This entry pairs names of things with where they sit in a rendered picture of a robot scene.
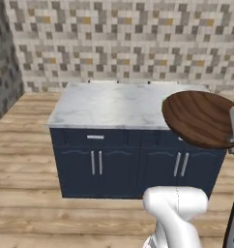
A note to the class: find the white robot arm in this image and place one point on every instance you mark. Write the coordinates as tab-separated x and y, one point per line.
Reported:
173	210

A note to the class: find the brown wooden bowl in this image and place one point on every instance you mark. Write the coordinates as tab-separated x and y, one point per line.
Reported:
199	117

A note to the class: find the navy cupboard door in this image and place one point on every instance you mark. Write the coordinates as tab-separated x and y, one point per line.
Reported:
157	171
120	172
73	171
202	171

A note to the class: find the navy drawer front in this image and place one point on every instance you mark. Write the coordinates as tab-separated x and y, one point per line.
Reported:
73	138
157	138

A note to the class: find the navy kitchen island marble top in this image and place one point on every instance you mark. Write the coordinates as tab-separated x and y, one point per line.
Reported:
106	106

